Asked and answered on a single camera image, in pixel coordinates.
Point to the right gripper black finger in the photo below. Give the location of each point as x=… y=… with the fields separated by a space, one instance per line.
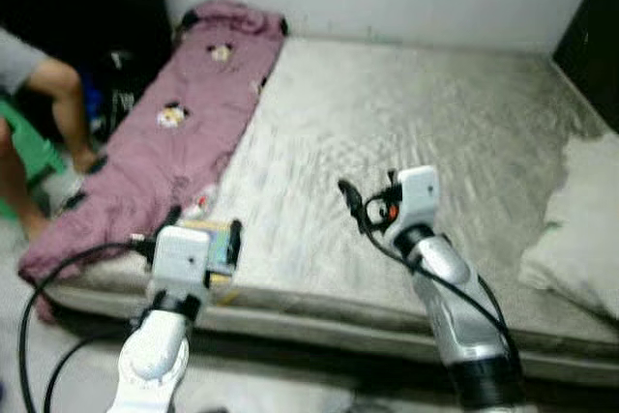
x=352 y=202

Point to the colourful wooden puzzle board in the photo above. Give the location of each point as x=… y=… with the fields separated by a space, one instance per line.
x=219 y=239

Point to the white pillow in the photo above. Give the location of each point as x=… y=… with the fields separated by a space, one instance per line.
x=580 y=229

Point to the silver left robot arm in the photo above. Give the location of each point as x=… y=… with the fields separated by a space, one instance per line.
x=155 y=355

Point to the mauve cartoon print blanket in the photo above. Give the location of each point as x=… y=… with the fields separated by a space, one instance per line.
x=184 y=142

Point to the grey quilted mattress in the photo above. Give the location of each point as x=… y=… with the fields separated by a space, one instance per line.
x=406 y=123

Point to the black bag white print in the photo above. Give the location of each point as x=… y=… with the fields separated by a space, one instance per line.
x=118 y=94

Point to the blue plastic item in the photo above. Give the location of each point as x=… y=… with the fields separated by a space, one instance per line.
x=92 y=102

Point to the person bare leg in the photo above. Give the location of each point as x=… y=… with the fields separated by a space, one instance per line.
x=68 y=103
x=14 y=181

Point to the green plastic stool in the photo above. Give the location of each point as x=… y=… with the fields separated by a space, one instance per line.
x=29 y=147

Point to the grey shorts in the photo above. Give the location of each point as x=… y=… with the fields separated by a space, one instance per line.
x=14 y=55

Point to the dark tufted headboard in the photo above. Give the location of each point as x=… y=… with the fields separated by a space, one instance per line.
x=590 y=26

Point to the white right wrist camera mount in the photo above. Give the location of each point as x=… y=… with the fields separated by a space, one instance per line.
x=418 y=195

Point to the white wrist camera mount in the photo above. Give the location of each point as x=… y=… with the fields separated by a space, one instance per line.
x=418 y=195
x=179 y=258

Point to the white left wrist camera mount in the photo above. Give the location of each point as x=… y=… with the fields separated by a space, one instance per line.
x=179 y=258

